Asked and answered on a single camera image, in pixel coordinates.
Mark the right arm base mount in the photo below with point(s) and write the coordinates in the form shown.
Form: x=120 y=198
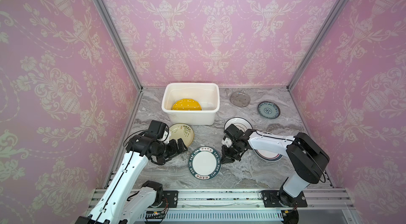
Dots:
x=280 y=199

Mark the aluminium front rail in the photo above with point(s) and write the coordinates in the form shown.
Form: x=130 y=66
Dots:
x=247 y=205

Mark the beige willow painted plate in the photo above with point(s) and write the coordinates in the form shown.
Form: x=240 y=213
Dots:
x=182 y=131

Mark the yellow polka dot plate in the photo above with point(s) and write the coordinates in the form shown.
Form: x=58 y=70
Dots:
x=186 y=104

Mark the white plate red green rim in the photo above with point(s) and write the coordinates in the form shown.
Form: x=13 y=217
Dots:
x=268 y=156

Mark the white plastic bin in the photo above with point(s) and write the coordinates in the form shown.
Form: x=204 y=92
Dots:
x=206 y=94

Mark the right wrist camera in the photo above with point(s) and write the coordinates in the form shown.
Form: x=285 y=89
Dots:
x=227 y=142

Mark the green rimmed white plate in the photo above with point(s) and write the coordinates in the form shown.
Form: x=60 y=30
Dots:
x=204 y=163

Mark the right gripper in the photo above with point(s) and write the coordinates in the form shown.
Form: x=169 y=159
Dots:
x=229 y=150

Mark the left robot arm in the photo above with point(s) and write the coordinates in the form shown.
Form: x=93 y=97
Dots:
x=118 y=205

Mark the left corner aluminium post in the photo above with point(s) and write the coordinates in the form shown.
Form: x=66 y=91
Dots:
x=112 y=30

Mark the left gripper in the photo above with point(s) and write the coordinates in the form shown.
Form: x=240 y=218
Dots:
x=175 y=150

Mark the white plate black emblem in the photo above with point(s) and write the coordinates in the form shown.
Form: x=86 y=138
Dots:
x=241 y=123

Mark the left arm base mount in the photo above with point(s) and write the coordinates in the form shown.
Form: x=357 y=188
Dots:
x=166 y=198

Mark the small blue patterned dish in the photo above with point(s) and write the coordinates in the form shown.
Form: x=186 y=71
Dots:
x=269 y=110

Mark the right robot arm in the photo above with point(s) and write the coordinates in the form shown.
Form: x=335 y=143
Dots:
x=306 y=156

